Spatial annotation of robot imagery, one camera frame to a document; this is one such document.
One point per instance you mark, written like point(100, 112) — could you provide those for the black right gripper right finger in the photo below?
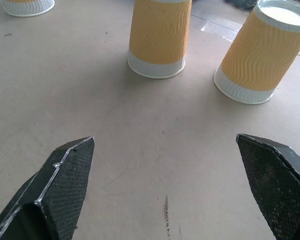
point(275, 180)

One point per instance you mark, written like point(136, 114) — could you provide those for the orange and white paper cup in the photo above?
point(27, 7)
point(160, 37)
point(262, 55)

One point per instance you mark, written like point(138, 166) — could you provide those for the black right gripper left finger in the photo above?
point(57, 190)

